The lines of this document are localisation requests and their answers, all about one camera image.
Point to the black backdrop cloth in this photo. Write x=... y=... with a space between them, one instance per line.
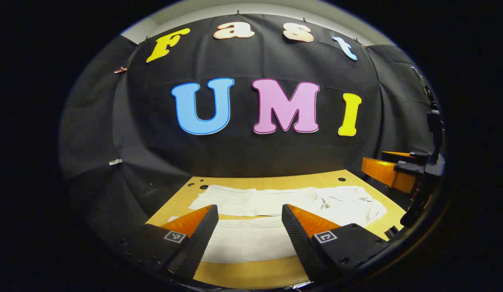
x=243 y=154

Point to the white jeans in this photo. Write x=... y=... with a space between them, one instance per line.
x=251 y=202

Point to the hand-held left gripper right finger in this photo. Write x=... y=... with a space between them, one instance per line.
x=300 y=243

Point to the red backdrop clip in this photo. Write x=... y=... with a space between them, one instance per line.
x=120 y=70

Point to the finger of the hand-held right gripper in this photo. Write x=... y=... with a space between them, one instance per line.
x=405 y=157
x=387 y=172

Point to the white backdrop clip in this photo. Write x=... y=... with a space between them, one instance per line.
x=115 y=162

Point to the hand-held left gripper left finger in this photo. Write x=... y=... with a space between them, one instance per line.
x=200 y=239

